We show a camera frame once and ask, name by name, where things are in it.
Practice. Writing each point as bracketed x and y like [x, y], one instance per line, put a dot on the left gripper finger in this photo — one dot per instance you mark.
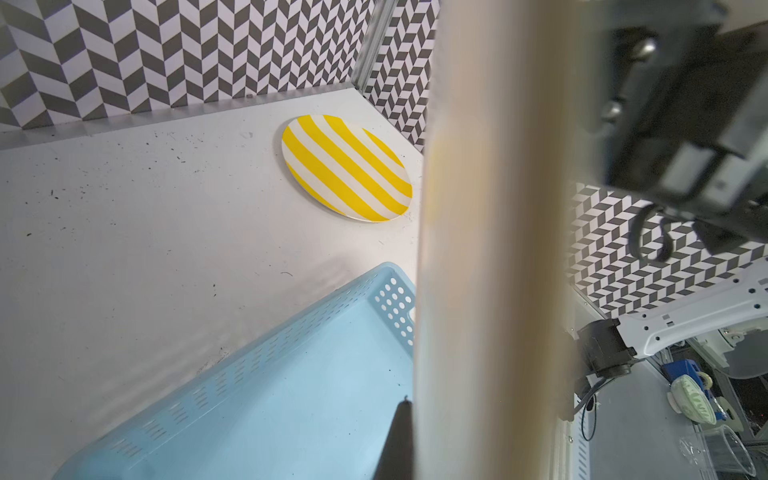
[396, 461]

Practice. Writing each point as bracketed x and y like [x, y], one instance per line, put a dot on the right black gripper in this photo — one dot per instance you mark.
[682, 119]

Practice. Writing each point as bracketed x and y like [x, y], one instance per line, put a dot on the green white striped plate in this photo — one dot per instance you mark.
[494, 365]

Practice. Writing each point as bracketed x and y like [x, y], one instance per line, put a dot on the yellow white striped plate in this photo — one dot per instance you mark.
[346, 168]

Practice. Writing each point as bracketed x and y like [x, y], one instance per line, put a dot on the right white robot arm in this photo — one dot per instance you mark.
[646, 307]

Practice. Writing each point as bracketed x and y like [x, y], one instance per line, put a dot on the light blue plastic basket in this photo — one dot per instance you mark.
[312, 399]

